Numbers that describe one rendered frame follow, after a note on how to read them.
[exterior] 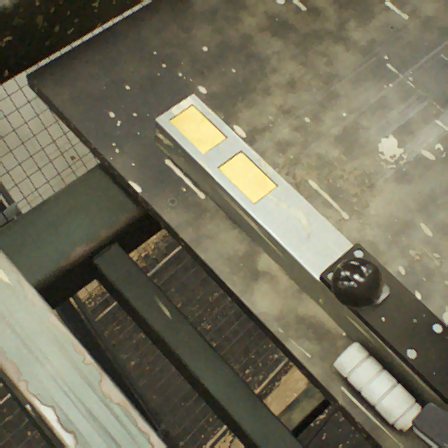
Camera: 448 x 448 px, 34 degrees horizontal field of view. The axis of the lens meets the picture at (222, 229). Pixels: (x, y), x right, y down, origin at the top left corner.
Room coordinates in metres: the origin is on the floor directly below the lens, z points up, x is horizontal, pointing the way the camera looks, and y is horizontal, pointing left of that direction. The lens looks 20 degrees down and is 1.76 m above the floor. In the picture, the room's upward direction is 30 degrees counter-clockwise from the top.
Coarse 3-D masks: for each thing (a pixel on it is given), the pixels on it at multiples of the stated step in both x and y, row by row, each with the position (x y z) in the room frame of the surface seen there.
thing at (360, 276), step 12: (348, 264) 0.47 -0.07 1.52; (360, 264) 0.47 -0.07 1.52; (372, 264) 0.47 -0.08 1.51; (336, 276) 0.47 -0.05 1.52; (348, 276) 0.46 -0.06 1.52; (360, 276) 0.46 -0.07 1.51; (372, 276) 0.46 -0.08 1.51; (336, 288) 0.47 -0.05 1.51; (348, 288) 0.46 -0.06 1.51; (360, 288) 0.46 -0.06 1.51; (372, 288) 0.46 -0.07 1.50; (384, 288) 0.55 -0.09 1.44; (348, 300) 0.46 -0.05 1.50; (360, 300) 0.46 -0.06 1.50; (372, 300) 0.46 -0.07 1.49
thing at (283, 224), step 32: (192, 96) 0.72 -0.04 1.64; (160, 128) 0.71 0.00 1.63; (224, 128) 0.70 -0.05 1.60; (192, 160) 0.68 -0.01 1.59; (224, 160) 0.67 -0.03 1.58; (256, 160) 0.67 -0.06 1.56; (224, 192) 0.65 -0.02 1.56; (288, 192) 0.64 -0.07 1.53; (256, 224) 0.63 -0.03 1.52; (288, 224) 0.62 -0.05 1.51; (320, 224) 0.62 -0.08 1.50; (288, 256) 0.60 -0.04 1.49; (320, 256) 0.59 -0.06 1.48; (320, 288) 0.58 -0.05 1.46; (352, 320) 0.56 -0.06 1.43; (384, 352) 0.54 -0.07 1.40; (416, 384) 0.52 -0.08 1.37
